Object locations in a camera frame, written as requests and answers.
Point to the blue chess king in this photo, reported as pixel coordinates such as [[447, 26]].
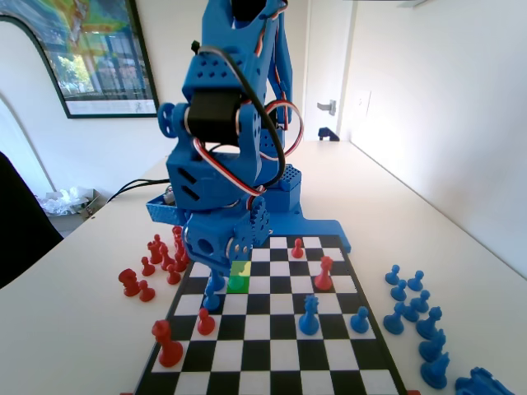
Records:
[[215, 282]]

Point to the bin with crumpled plastic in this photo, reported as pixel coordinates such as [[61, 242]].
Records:
[[66, 199]]

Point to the blue table clamp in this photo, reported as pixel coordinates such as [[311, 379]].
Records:
[[327, 133]]

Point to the red chess bishop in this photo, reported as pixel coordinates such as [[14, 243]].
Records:
[[181, 247]]

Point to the white light switch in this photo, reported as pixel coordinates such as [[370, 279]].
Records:
[[364, 105]]

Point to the blue board mounting plate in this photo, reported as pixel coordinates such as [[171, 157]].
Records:
[[321, 228]]

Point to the blue chess knight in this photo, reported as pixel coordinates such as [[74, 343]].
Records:
[[435, 372], [432, 347]]

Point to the blue knight on board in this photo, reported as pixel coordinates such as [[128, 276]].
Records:
[[309, 319]]

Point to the blue controller board holder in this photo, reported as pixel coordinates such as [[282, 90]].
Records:
[[158, 212]]

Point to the black framed poster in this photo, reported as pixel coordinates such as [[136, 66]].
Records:
[[103, 49]]

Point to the large red chess piece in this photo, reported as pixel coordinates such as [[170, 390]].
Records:
[[129, 284]]

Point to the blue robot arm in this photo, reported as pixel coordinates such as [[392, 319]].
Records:
[[222, 66]]

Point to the black white chessboard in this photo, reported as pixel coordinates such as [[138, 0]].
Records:
[[263, 325]]

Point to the white curved panel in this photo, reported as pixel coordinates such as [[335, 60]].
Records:
[[24, 103]]

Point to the blue chess rook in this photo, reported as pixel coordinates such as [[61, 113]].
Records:
[[473, 384]]

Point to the white door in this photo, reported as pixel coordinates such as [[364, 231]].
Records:
[[325, 49]]

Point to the tall blue chess piece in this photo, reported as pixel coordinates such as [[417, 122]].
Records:
[[430, 325]]

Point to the red chess king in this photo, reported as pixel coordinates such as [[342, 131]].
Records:
[[167, 349]]

